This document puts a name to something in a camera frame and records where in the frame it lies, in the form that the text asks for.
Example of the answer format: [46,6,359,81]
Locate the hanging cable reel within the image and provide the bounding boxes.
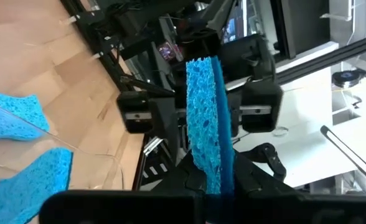
[331,68,366,90]

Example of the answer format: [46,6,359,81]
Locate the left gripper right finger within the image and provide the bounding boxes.
[232,149,366,224]

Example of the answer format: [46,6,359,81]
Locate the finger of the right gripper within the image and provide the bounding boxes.
[116,90,159,135]
[239,81,284,134]

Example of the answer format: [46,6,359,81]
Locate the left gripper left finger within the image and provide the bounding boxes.
[39,152,209,224]

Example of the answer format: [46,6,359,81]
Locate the black box white labels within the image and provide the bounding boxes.
[138,136,175,191]

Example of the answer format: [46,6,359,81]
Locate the clear plastic bin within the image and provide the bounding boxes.
[0,93,125,224]

